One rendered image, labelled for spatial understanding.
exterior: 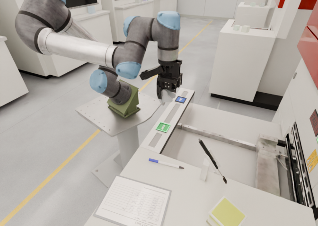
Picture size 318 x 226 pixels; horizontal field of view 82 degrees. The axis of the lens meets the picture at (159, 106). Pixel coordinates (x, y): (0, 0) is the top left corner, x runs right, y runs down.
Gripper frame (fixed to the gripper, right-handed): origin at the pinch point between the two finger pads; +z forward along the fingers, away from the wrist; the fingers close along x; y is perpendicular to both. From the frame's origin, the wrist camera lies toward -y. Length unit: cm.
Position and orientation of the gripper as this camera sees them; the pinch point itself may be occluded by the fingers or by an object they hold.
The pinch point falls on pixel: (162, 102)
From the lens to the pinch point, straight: 79.8
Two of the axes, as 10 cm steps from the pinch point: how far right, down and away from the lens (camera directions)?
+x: 4.1, -5.4, 7.4
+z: 0.0, 8.1, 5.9
